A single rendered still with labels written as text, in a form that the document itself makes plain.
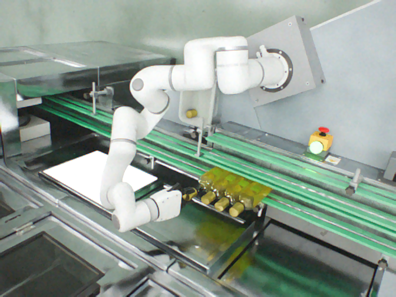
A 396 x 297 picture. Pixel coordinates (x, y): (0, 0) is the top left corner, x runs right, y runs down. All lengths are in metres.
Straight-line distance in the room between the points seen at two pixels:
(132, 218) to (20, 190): 0.65
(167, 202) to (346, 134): 0.71
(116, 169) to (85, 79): 0.93
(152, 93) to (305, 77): 0.53
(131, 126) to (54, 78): 0.83
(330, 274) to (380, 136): 0.51
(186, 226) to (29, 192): 0.67
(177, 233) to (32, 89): 1.01
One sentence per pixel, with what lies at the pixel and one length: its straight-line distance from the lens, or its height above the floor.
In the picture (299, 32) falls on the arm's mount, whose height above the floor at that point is 0.86.
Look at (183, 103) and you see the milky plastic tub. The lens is 1.61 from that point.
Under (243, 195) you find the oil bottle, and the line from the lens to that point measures 1.26.
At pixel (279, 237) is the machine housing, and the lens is 1.43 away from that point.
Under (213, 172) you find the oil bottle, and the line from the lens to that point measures 1.37.
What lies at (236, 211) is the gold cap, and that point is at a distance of 1.20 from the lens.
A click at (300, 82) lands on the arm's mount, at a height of 0.87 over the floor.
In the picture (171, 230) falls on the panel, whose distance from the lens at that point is 1.31.
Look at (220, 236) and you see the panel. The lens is 1.31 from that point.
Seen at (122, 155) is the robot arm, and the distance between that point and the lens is 1.15.
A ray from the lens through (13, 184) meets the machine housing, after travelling 1.67.
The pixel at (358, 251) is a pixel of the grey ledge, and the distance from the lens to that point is 1.45.
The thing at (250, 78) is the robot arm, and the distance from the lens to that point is 1.10.
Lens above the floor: 2.09
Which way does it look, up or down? 51 degrees down
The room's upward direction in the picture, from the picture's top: 117 degrees counter-clockwise
